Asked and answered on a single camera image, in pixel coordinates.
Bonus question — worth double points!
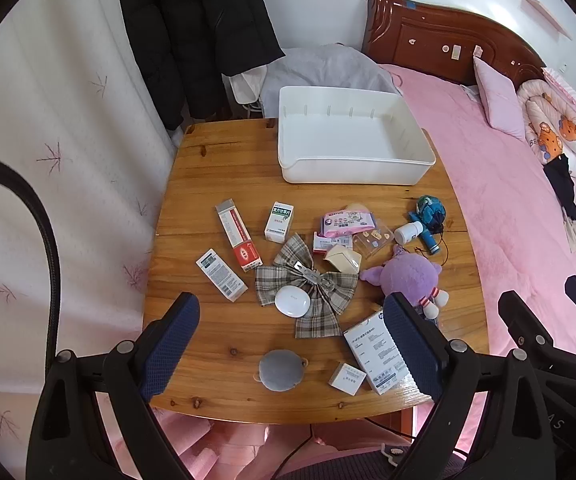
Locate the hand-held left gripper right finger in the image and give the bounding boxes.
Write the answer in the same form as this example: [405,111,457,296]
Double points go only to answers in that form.
[383,292,556,480]

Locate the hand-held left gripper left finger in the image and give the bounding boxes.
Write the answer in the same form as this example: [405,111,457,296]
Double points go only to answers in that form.
[25,291,201,480]

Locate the white blue box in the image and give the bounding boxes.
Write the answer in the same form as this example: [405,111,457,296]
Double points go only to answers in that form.
[343,310,413,396]

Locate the purple plush toy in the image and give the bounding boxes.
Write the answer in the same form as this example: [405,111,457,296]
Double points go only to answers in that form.
[359,246,450,321]

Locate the small white box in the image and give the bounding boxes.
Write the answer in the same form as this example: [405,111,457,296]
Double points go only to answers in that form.
[329,361,367,396]

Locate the grey white barcode box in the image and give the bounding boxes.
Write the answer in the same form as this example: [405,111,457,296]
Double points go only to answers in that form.
[196,248,248,303]

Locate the plaid fabric bow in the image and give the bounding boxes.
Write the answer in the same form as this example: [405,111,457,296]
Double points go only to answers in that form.
[254,233,359,339]

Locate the clear sticker pack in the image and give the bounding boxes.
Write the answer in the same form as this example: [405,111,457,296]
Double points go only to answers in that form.
[353,224,395,260]

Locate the white pill bottle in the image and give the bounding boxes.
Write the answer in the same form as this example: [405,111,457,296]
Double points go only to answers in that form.
[393,222,426,244]

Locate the beige paper box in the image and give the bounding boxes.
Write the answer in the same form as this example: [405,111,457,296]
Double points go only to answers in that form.
[324,245,362,275]

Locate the grey round pouch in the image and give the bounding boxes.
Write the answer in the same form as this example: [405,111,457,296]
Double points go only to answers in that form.
[252,349,309,391]

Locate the white oval case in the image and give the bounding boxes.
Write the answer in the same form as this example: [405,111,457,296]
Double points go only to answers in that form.
[274,285,311,319]

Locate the long red white box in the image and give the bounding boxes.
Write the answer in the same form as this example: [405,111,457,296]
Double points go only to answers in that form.
[216,199,262,272]

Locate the small red white packet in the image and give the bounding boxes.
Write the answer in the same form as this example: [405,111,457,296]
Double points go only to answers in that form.
[313,231,353,253]

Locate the blue drawstring pouch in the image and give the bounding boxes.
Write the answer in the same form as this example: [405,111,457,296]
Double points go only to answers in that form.
[415,195,450,266]

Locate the pink wipes pack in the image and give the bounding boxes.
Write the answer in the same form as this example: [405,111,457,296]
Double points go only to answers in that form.
[319,210,376,238]

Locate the green white medicine box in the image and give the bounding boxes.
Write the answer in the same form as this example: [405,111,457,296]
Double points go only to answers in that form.
[264,202,296,244]

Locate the white plastic storage bin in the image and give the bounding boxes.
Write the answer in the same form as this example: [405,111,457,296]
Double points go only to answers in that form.
[277,86,437,184]

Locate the pink bed blanket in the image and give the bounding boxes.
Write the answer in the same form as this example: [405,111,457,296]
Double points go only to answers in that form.
[378,63,576,461]

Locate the dark clothes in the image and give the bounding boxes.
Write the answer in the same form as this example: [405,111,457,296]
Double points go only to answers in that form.
[543,154,576,221]

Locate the pink fleece cloth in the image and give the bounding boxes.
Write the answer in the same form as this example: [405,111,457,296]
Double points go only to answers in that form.
[93,395,419,480]

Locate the bear print quilt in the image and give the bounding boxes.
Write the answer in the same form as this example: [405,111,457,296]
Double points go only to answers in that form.
[516,66,576,177]

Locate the pink pillow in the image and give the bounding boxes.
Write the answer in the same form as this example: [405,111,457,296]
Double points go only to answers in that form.
[472,55,526,142]

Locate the white curtain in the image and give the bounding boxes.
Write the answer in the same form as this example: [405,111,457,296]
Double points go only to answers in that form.
[0,0,189,480]

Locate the white chair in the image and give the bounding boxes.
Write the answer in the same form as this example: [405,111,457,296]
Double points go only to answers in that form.
[223,69,269,121]

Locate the grey cloth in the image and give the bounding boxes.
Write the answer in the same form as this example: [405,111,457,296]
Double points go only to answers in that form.
[259,43,404,118]

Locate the brown wooden headboard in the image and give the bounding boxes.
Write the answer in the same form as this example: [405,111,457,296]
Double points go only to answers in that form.
[361,0,549,86]

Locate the black puffer jacket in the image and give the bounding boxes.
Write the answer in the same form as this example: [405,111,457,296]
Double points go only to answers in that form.
[113,0,286,131]

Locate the black cable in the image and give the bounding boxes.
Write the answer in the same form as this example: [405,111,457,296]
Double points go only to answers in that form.
[0,156,59,361]

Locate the pale wall shelf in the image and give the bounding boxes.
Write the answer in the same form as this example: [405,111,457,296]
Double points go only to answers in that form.
[522,0,574,40]

